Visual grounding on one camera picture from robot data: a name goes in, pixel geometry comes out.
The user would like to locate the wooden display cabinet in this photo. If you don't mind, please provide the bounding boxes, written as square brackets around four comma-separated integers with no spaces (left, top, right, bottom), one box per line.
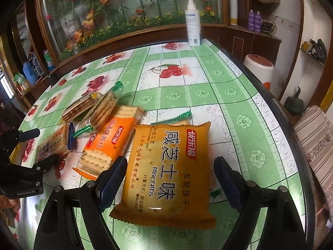
[16,22,283,105]

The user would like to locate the red white stool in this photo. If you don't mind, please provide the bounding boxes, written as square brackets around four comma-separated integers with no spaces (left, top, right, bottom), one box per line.
[243,54,275,90]

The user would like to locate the green label water bottle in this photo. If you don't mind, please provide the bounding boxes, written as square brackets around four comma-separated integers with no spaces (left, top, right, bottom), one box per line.
[43,49,55,71]

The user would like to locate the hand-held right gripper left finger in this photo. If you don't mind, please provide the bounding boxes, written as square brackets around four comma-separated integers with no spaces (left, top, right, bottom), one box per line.
[33,156,128,250]

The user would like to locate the white spray bottle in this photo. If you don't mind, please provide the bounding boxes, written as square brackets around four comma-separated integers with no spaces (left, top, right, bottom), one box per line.
[185,0,202,47]

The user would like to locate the yellow-edged biscuit packet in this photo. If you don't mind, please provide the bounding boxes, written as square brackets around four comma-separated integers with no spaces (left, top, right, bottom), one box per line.
[61,92,104,123]

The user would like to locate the grey thermos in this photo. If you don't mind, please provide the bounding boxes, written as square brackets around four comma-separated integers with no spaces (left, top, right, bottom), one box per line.
[30,52,43,77]

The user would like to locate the dark green jug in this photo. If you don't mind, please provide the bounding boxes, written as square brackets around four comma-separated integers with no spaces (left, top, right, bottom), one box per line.
[283,86,305,116]

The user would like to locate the orange biscuit packet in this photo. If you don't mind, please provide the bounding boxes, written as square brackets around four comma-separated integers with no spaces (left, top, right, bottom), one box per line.
[109,121,217,230]

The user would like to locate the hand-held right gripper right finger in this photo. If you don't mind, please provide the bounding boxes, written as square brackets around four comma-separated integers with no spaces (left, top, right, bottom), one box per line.
[213,156,305,250]

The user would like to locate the orange soda cracker packet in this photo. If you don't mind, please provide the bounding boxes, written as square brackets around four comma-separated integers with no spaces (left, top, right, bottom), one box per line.
[72,105,144,181]

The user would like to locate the green-edged cracker packet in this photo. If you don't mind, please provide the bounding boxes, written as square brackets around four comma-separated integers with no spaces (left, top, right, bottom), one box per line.
[79,81,124,136]

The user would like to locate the striped cushion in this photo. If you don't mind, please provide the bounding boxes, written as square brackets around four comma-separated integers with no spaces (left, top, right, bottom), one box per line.
[293,105,333,214]

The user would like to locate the blue thermos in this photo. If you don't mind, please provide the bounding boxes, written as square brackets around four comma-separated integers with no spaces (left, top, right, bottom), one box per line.
[22,62,38,86]

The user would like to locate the black shoes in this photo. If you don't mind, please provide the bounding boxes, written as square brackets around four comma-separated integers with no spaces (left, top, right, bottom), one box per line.
[299,39,327,60]

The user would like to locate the round cracker packet green edges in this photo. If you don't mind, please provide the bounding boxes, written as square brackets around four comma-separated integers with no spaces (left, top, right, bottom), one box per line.
[149,111,192,126]

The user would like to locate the artificial flower glass display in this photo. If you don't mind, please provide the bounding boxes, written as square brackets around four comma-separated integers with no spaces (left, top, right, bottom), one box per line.
[36,0,229,60]

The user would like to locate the purple bottles on shelf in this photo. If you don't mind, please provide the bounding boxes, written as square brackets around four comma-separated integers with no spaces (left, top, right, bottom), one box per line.
[254,11,262,33]

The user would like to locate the white blue-edged biscuit packet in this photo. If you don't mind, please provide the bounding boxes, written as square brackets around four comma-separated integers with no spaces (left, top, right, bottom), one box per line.
[36,123,77,163]

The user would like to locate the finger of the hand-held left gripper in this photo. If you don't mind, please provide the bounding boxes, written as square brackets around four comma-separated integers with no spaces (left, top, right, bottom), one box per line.
[33,155,61,174]
[16,128,41,143]

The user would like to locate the wire basket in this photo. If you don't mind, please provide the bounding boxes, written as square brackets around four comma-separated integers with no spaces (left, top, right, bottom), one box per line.
[261,16,277,34]

